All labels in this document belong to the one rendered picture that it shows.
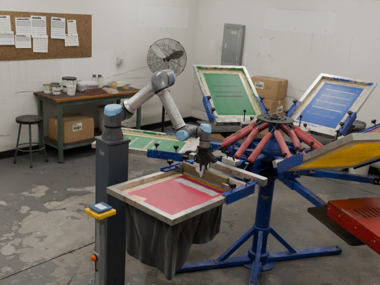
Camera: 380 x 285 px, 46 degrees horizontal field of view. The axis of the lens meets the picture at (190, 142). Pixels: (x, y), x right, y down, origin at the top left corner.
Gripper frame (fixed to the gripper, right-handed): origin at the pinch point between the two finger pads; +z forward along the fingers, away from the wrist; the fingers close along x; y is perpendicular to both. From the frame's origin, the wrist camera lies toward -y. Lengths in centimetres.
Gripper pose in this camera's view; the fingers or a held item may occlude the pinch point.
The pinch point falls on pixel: (204, 175)
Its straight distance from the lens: 305.9
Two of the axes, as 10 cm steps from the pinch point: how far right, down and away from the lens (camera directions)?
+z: -0.7, 9.6, 2.8
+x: -6.7, 1.7, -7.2
